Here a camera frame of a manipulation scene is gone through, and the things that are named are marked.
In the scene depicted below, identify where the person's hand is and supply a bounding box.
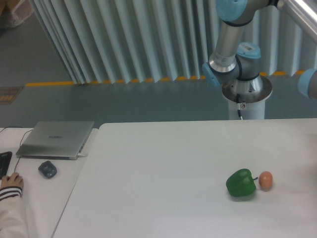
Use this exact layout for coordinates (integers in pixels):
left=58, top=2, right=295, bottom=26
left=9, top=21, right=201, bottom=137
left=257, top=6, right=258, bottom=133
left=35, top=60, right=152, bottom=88
left=0, top=173, right=24, bottom=200

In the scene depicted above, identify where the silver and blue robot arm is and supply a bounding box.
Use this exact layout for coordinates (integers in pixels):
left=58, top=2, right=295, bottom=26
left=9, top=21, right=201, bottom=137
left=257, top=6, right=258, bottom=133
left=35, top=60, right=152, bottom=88
left=202, top=0, right=317, bottom=104

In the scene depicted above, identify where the white striped sleeve forearm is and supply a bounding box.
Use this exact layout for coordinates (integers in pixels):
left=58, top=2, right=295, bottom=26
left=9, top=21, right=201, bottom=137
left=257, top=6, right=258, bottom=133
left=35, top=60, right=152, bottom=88
left=0, top=186, right=29, bottom=238

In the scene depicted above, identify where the green bell pepper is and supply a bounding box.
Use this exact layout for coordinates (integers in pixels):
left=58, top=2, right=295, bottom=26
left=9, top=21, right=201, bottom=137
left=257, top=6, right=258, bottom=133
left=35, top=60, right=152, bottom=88
left=225, top=169, right=258, bottom=197

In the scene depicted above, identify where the black keyboard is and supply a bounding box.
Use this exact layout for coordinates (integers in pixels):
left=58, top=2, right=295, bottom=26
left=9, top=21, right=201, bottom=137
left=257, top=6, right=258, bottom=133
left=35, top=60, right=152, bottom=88
left=0, top=151, right=12, bottom=179

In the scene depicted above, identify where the silver closed laptop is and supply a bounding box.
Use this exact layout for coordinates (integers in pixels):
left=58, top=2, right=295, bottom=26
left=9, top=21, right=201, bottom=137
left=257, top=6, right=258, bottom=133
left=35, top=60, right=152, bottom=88
left=16, top=121, right=94, bottom=160

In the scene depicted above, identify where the white laptop plug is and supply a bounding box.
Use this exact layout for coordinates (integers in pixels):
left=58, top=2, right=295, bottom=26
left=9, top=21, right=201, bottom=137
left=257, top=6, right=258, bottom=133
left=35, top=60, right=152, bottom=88
left=77, top=153, right=88, bottom=158

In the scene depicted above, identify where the white folding partition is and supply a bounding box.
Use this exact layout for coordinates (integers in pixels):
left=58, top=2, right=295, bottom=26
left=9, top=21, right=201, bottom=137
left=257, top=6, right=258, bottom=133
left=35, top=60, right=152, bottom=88
left=31, top=0, right=317, bottom=84

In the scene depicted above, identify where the brown cardboard box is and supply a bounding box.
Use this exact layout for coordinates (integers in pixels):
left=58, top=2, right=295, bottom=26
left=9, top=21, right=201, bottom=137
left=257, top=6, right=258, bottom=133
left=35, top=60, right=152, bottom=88
left=0, top=0, right=34, bottom=29

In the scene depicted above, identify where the brown egg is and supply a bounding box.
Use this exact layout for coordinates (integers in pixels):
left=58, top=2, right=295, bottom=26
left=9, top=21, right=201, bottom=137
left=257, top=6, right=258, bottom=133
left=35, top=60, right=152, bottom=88
left=259, top=171, right=273, bottom=189

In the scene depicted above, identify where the black mouse cable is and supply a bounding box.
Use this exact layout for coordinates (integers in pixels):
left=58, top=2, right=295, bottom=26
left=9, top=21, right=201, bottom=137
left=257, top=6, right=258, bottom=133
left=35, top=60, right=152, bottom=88
left=0, top=126, right=34, bottom=174

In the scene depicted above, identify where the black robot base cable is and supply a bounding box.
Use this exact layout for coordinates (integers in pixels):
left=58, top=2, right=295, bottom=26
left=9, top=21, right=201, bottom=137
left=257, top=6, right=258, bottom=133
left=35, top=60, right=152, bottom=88
left=236, top=93, right=245, bottom=121

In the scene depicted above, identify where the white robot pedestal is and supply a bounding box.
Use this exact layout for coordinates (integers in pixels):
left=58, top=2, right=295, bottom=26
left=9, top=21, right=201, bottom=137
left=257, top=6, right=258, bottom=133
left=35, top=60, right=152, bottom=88
left=227, top=99, right=265, bottom=120

